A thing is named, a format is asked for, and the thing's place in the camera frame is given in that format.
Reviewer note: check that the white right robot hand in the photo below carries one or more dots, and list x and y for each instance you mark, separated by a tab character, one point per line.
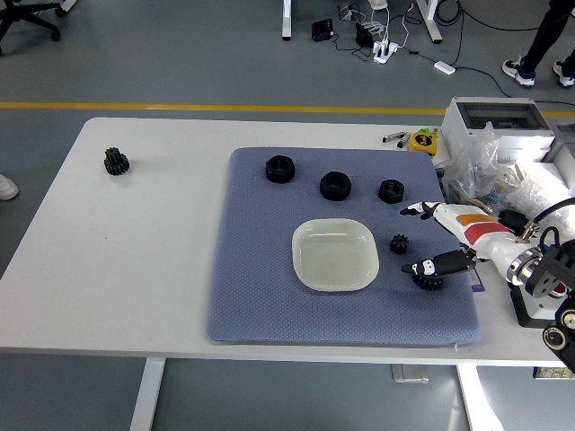
483	233

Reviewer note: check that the large black gear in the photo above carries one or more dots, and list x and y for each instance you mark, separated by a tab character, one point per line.
429	284

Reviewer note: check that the small black gear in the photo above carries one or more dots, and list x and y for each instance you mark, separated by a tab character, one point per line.
399	244

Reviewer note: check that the white square dish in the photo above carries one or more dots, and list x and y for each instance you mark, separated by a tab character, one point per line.
334	256

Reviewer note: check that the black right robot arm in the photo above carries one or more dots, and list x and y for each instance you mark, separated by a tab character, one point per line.
550	267

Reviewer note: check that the small black hex nut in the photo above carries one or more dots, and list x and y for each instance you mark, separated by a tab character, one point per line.
391	194

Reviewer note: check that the large black hex nut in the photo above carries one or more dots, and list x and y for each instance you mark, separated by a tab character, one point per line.
279	173
335	188

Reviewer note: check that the small black module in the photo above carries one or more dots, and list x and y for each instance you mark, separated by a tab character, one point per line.
512	218

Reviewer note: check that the purple printed card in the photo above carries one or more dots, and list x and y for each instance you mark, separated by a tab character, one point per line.
477	283

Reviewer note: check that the clear plastic parts bag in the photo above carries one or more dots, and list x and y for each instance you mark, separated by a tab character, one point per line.
474	170

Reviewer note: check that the bubble wrap bag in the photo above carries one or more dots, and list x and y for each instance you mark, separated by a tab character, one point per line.
536	193

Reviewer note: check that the black stand base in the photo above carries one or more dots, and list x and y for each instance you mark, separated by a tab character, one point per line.
528	314

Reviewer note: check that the yellow tape measure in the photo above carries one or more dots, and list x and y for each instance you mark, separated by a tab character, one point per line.
422	141

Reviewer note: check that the black silver marker pen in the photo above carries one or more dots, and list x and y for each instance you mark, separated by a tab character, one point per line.
403	141
394	136

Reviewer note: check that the white table leg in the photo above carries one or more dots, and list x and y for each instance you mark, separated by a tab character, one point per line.
148	395
478	399

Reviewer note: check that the white power adapter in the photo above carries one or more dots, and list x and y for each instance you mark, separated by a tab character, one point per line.
444	67

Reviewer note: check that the white power strip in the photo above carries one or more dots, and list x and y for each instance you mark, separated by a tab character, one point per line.
385	50

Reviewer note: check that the person in dark trousers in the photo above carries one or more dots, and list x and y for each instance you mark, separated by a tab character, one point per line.
545	31

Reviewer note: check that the white desk leg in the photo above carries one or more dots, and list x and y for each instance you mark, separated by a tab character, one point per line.
287	20
429	20

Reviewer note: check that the upright black power adapter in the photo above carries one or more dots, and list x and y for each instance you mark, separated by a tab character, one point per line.
364	36

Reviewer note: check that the blue-grey quilted mat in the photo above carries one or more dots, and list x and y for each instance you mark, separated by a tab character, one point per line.
251	269

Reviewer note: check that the flat black power adapter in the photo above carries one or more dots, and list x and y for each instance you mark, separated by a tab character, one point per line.
322	29

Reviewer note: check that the black stacked double gear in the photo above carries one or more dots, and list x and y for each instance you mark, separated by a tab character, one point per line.
117	164

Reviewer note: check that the black office chair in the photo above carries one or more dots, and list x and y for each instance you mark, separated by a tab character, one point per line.
22	13

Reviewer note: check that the grey electrical enclosure box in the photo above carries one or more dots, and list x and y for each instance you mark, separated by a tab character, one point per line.
494	119

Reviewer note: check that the grey under-table bracket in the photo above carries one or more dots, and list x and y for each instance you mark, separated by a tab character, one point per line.
409	373

